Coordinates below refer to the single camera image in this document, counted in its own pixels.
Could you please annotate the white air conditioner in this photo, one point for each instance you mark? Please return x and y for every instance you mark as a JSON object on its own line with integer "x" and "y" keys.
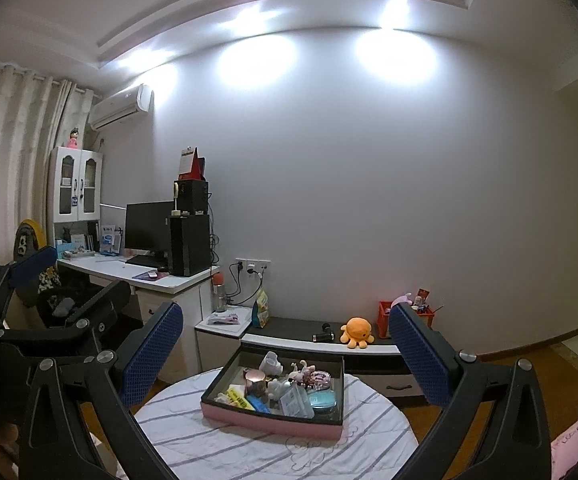
{"x": 119, "y": 107}

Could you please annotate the orange octopus plush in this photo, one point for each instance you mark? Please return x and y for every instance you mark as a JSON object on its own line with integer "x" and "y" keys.
{"x": 357, "y": 331}

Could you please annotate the red toy crate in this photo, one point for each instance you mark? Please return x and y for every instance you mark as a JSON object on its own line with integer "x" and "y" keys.
{"x": 384, "y": 322}

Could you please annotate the white wall socket strip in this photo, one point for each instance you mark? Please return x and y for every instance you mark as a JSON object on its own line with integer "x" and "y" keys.
{"x": 254, "y": 265}

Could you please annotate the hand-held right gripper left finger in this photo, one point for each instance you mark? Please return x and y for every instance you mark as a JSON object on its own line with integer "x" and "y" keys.
{"x": 154, "y": 350}

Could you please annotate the white nightstand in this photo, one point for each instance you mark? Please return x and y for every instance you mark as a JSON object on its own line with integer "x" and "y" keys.
{"x": 214, "y": 350}

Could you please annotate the black white low bench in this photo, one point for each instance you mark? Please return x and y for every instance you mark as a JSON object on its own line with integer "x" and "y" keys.
{"x": 294, "y": 330}

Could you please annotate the black massage gun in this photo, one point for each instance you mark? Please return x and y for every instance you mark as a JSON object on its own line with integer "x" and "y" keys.
{"x": 325, "y": 332}

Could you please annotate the copper round tin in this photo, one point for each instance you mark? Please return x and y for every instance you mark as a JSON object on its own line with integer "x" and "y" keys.
{"x": 256, "y": 382}

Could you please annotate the black computer tower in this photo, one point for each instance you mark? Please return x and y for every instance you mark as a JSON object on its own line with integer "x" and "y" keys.
{"x": 189, "y": 245}

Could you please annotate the pink plush toy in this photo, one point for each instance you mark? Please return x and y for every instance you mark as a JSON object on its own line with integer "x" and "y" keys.
{"x": 401, "y": 300}

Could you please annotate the small cream handheld fan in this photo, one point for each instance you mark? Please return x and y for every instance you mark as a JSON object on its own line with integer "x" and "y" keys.
{"x": 176, "y": 200}

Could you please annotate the red box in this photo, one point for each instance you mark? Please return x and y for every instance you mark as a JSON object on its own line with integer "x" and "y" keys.
{"x": 196, "y": 167}

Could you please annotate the clear plastic box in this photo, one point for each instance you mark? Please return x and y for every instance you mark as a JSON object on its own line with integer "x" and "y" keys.
{"x": 296, "y": 401}

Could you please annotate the teal flat case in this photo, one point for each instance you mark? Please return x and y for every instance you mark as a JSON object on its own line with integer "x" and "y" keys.
{"x": 323, "y": 401}

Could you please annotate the yellow blue snack bag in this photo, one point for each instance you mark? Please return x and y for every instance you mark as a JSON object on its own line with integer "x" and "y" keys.
{"x": 260, "y": 312}

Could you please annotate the white glass door cabinet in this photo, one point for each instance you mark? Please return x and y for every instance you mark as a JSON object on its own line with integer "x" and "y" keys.
{"x": 76, "y": 185}

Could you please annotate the black computer monitor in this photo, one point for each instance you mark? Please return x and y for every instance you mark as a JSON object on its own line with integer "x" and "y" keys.
{"x": 149, "y": 230}

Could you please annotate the black speaker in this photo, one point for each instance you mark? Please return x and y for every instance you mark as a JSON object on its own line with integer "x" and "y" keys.
{"x": 194, "y": 196}

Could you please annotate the small pink doll figure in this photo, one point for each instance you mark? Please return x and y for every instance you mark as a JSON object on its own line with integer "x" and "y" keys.
{"x": 74, "y": 139}

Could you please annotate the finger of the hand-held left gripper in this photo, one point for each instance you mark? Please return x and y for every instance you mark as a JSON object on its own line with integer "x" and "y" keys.
{"x": 104, "y": 305}
{"x": 34, "y": 262}

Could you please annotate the pink packet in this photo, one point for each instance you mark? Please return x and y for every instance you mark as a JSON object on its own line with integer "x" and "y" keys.
{"x": 224, "y": 318}

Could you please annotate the white desk with drawers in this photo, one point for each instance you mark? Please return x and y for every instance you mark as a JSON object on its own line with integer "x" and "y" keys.
{"x": 184, "y": 287}

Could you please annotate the water bottle orange cap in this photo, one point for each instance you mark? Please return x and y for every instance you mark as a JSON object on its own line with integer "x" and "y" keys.
{"x": 219, "y": 295}

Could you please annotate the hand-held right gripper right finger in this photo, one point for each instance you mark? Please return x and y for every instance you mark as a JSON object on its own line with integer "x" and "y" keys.
{"x": 421, "y": 355}

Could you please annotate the cream curtain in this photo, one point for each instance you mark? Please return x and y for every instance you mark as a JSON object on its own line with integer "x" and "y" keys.
{"x": 14, "y": 160}

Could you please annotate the blue white box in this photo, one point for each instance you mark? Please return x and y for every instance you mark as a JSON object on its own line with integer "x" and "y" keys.
{"x": 110, "y": 240}

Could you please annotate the black office chair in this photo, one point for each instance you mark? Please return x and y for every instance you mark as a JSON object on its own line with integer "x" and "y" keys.
{"x": 49, "y": 300}

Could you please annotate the pink storage box black rim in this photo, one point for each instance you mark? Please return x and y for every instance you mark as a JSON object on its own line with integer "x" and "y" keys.
{"x": 269, "y": 422}

